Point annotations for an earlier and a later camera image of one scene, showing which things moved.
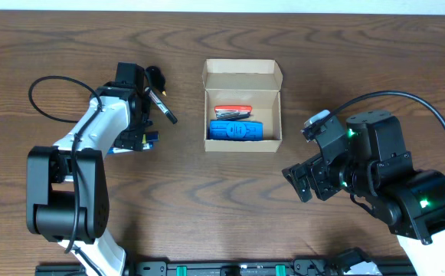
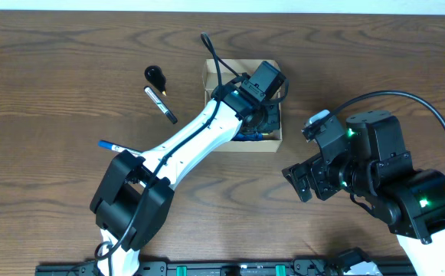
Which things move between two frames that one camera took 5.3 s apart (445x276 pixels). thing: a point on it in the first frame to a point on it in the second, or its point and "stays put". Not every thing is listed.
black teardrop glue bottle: x=156 y=79 stays put
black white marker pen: x=161 y=106 stays put
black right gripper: x=299 y=179 stays put
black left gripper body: x=145 y=101 to x=266 y=118
